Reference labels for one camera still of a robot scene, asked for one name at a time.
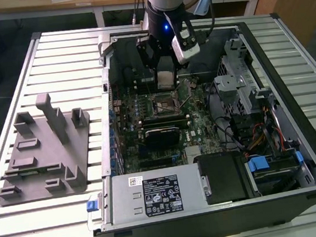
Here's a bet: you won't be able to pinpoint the blue power supply latch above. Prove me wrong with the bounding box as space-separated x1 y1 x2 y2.
86 198 100 214

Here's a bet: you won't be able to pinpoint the black PC case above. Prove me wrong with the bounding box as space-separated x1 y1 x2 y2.
69 11 316 237

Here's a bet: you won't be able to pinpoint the green motherboard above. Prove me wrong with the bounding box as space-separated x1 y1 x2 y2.
106 68 245 176

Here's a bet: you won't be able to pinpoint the black expansion slot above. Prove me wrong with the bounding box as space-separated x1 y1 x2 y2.
138 155 178 169

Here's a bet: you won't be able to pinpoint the small blue clip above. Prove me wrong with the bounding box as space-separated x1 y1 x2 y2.
293 150 304 164

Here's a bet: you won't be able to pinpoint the black plastic shroud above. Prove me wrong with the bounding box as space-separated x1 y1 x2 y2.
192 149 254 208

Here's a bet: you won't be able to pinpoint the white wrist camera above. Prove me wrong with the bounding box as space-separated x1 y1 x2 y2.
170 28 202 66

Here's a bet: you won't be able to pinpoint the silver CPU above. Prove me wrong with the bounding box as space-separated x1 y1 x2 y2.
155 69 177 91

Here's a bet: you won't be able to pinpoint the silver drive cage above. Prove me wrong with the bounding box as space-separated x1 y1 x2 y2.
208 36 263 119

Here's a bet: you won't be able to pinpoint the black hard disk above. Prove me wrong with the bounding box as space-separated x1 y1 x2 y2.
250 163 304 195

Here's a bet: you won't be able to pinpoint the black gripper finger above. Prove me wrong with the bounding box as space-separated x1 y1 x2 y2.
170 54 185 87
136 35 162 91

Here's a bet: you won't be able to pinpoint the silver power supply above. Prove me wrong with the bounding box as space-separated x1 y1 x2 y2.
107 163 213 226

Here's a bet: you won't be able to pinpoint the CPU socket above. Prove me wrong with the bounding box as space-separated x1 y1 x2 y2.
149 91 181 117

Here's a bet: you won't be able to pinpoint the small silver heatsink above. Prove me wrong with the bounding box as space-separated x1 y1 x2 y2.
183 144 203 159

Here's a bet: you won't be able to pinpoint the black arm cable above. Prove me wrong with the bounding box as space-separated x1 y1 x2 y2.
193 0 219 44

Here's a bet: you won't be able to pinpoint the grey parts rack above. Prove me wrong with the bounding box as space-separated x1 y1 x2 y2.
0 89 99 208

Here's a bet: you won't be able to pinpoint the black graphics card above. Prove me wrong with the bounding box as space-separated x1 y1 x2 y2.
143 126 182 149

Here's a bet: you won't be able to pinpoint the blue disk carrier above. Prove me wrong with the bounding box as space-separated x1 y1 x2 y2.
246 155 269 175

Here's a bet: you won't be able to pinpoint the orange and yellow wires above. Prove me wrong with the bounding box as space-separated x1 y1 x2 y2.
243 131 266 151

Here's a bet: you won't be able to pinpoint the grey plastic latch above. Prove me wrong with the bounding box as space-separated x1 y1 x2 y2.
252 87 272 100

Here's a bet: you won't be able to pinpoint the black RAM slot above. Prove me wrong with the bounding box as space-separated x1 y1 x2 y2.
141 119 190 128
133 73 179 84
140 117 190 126
142 122 191 131
134 81 180 91
134 84 181 95
133 77 180 88
140 114 189 123

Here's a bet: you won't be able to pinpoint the wooden cabinet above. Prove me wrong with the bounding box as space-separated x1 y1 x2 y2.
254 0 316 52

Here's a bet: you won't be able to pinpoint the flat red cable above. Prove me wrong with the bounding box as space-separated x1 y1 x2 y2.
277 126 288 152

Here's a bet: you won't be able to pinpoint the grey case latch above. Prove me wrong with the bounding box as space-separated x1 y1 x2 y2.
96 32 116 59

